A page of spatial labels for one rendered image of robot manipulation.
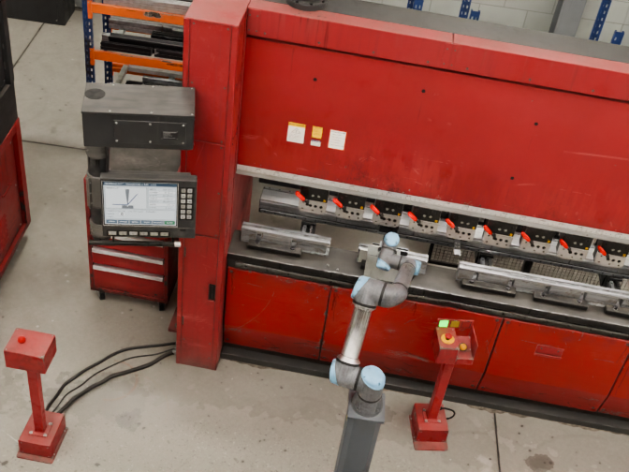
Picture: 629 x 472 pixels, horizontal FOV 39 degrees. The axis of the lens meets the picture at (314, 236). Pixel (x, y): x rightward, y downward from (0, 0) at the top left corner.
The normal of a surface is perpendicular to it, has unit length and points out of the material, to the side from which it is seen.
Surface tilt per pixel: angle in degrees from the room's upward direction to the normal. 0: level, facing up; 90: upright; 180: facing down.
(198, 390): 0
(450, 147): 90
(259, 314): 90
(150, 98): 1
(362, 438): 90
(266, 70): 90
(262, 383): 0
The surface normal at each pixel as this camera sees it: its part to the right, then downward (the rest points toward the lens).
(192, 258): -0.15, 0.63
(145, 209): 0.10, 0.65
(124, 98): 0.11, -0.76
